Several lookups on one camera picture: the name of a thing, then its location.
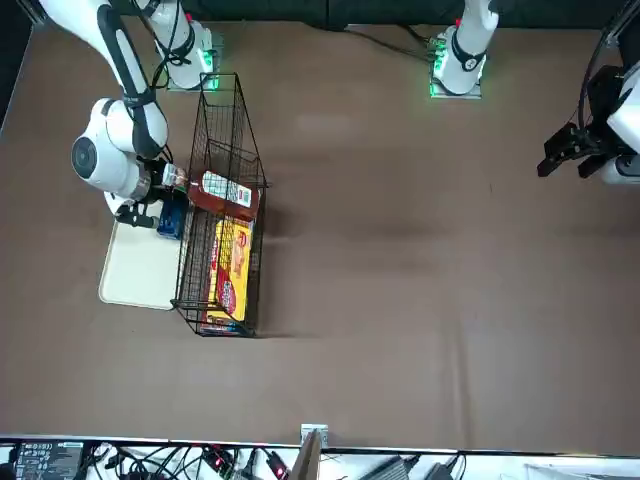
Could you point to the blue Oreo cookie box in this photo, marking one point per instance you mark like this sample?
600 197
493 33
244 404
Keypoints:
172 222

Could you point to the cream plastic tray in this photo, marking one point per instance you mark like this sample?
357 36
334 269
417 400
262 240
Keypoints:
140 270

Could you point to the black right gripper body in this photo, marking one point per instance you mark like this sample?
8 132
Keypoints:
156 167

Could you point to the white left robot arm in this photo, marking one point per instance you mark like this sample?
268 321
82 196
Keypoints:
467 45

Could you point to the aluminium frame post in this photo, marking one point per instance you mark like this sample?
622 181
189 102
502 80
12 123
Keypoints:
617 25
30 10

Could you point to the grey post bracket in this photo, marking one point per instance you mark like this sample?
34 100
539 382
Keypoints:
314 429

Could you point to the grey power adapter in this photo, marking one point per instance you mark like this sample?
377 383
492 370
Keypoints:
392 470

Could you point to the small black power adapter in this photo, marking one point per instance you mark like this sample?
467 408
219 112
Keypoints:
440 472

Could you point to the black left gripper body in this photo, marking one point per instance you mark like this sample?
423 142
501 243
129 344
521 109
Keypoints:
597 100

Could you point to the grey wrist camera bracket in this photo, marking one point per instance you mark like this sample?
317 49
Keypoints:
135 216

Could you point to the black labelled power adapter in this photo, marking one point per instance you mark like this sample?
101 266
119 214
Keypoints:
45 462

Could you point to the metal camera post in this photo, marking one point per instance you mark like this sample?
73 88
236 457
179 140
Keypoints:
306 460

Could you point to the yellow cookie box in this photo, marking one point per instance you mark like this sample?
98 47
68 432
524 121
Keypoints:
235 270

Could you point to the black plug red light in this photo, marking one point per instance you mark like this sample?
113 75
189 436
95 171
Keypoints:
278 467
218 459

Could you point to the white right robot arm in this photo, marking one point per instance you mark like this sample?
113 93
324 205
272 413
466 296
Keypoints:
107 145

